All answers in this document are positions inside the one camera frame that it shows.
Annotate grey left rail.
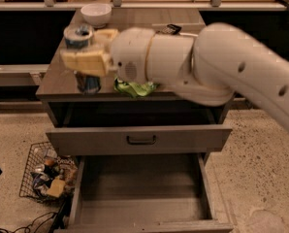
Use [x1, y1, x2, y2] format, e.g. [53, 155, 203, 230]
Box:
[0, 64, 48, 86]

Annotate black drawer handle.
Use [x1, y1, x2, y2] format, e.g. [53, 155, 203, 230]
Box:
[126, 135, 156, 146]

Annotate black floor cable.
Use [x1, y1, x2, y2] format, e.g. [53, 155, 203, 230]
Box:
[0, 197, 71, 233]

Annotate grey top drawer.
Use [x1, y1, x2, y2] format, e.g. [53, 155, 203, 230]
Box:
[47, 124, 232, 155]

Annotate redbull can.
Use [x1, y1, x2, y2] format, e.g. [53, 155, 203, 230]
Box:
[63, 23, 101, 94]

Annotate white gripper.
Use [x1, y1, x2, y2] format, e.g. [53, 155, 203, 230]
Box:
[60, 27, 155, 83]

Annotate green chip bag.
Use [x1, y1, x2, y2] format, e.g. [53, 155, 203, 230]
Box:
[113, 78, 158, 98]

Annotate grey open middle drawer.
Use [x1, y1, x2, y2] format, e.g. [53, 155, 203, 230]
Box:
[54, 153, 233, 233]

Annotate black wire basket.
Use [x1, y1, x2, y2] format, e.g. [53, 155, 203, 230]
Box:
[19, 142, 78, 202]

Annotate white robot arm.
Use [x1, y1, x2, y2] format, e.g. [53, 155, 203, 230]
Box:
[61, 23, 289, 132]

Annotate white ceramic bowl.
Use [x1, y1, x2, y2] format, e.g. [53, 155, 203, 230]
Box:
[80, 3, 112, 28]

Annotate grey upper shelf rail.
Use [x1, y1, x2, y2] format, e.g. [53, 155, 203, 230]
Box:
[0, 0, 286, 11]

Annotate yellow sponge in basket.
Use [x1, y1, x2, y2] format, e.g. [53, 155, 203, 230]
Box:
[47, 179, 65, 198]

